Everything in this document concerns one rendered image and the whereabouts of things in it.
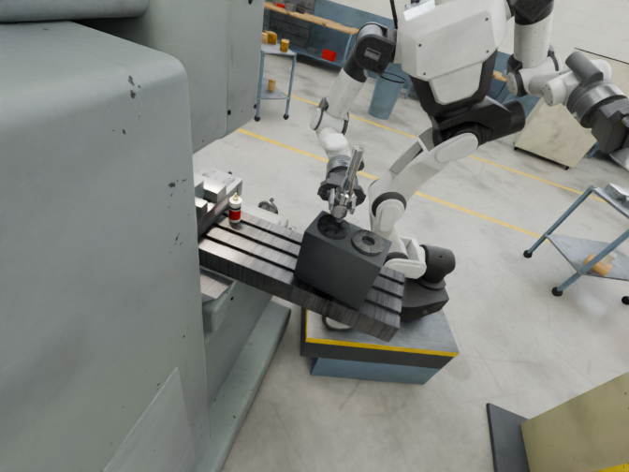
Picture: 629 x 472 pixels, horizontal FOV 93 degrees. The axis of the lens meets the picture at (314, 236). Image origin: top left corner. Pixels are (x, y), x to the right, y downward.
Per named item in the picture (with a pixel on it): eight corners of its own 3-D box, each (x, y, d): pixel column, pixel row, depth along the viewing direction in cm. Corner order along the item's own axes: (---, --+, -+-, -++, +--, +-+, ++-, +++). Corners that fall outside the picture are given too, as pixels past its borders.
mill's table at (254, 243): (99, 171, 120) (95, 154, 115) (396, 287, 107) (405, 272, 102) (42, 200, 102) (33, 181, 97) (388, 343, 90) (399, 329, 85)
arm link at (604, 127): (590, 162, 71) (564, 129, 78) (641, 145, 68) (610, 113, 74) (602, 123, 62) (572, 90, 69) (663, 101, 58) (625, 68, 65)
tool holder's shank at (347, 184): (345, 196, 72) (359, 154, 64) (336, 188, 73) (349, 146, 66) (354, 192, 74) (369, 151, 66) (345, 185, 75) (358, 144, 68)
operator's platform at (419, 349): (399, 291, 227) (422, 255, 201) (424, 385, 176) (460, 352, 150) (297, 278, 215) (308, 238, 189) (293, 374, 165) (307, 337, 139)
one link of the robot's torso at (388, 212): (402, 248, 162) (397, 172, 131) (412, 276, 147) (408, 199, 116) (373, 253, 164) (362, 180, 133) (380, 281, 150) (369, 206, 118)
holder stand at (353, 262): (309, 253, 99) (323, 205, 86) (370, 283, 95) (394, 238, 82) (292, 276, 91) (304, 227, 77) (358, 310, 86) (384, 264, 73)
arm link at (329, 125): (316, 152, 101) (308, 133, 116) (343, 162, 105) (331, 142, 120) (330, 122, 96) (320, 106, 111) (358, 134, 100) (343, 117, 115)
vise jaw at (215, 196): (187, 179, 103) (186, 169, 101) (226, 194, 102) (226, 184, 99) (176, 187, 99) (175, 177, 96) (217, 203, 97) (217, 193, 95)
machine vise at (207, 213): (207, 181, 117) (206, 155, 110) (241, 194, 115) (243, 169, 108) (141, 233, 90) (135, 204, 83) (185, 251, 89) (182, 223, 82)
